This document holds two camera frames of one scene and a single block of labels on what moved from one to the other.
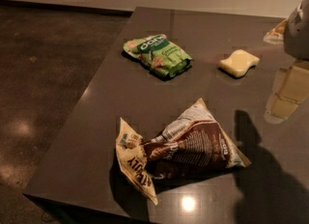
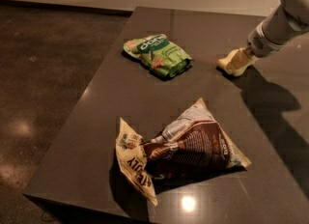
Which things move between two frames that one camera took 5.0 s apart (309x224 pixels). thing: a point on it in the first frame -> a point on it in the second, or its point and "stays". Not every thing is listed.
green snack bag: [160, 53] stays
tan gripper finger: [275, 35] -> [258, 43]
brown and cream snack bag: [191, 146] stays
